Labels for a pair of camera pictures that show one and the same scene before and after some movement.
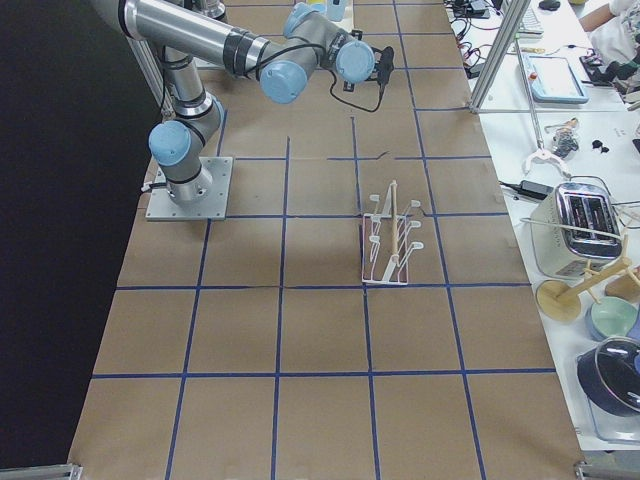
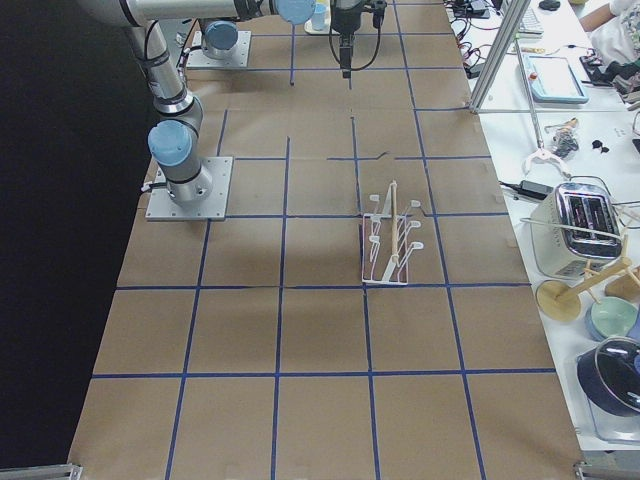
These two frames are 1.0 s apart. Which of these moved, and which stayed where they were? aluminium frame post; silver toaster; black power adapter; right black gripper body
Moved: right black gripper body
Stayed: silver toaster; aluminium frame post; black power adapter
